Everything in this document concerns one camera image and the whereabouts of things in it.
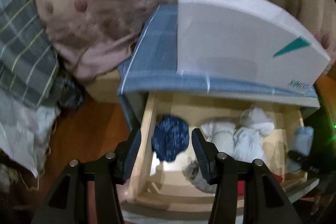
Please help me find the grey nightstand cabinet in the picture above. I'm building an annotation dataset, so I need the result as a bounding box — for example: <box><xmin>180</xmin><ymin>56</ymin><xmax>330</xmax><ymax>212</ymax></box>
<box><xmin>119</xmin><ymin>92</ymin><xmax>320</xmax><ymax>129</ymax></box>

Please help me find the wooden bed frame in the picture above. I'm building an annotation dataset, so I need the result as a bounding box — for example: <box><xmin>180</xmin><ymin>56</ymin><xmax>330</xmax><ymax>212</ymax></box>
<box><xmin>315</xmin><ymin>74</ymin><xmax>335</xmax><ymax>130</ymax></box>

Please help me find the cardboard box on floor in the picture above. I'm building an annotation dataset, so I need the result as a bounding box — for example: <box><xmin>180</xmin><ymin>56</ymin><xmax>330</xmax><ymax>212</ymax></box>
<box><xmin>85</xmin><ymin>69</ymin><xmax>121</xmax><ymax>103</ymax></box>

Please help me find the red underwear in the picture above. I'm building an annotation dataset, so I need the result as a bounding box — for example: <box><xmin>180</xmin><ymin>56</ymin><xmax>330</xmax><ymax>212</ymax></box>
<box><xmin>237</xmin><ymin>173</ymin><xmax>284</xmax><ymax>195</ymax></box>

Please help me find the wooden drawer grey front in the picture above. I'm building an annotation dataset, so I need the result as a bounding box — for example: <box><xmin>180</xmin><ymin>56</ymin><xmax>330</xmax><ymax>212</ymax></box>
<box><xmin>127</xmin><ymin>93</ymin><xmax>313</xmax><ymax>223</ymax></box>

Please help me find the navy floral underwear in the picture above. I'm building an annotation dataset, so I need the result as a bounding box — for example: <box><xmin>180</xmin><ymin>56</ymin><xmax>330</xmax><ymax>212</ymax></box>
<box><xmin>151</xmin><ymin>115</ymin><xmax>190</xmax><ymax>162</ymax></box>

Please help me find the light blue underwear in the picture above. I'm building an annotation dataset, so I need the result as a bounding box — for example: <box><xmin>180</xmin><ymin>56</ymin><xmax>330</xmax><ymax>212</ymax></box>
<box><xmin>286</xmin><ymin>126</ymin><xmax>314</xmax><ymax>173</ymax></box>

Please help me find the white XINCCI shoe box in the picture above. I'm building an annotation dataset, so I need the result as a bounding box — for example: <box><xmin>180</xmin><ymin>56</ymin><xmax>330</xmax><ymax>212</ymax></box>
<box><xmin>177</xmin><ymin>0</ymin><xmax>330</xmax><ymax>94</ymax></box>

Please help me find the grey knit garment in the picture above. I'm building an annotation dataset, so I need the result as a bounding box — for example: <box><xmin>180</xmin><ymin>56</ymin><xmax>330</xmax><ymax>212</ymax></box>
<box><xmin>183</xmin><ymin>160</ymin><xmax>217</xmax><ymax>194</ymax></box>

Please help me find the white crumpled plastic bag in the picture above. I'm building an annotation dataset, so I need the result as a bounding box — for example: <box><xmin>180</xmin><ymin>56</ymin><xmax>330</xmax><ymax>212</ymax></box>
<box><xmin>0</xmin><ymin>91</ymin><xmax>60</xmax><ymax>178</ymax></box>

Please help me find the white rolled underwear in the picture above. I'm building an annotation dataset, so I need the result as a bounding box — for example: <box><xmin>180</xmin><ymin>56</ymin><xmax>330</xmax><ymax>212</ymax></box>
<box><xmin>239</xmin><ymin>106</ymin><xmax>275</xmax><ymax>137</ymax></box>

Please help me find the pale blue crumpled garment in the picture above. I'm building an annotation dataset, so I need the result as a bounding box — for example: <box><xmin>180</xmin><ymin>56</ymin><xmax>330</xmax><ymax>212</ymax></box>
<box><xmin>201</xmin><ymin>120</ymin><xmax>266</xmax><ymax>162</ymax></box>

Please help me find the blue checked cloth cover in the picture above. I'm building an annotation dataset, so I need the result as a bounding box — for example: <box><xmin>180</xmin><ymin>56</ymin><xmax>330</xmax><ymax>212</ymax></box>
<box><xmin>116</xmin><ymin>4</ymin><xmax>318</xmax><ymax>98</ymax></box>

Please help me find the grey plaid fabric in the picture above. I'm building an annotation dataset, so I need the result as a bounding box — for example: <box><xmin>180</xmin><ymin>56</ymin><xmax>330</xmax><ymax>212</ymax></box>
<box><xmin>1</xmin><ymin>0</ymin><xmax>59</xmax><ymax>108</ymax></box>

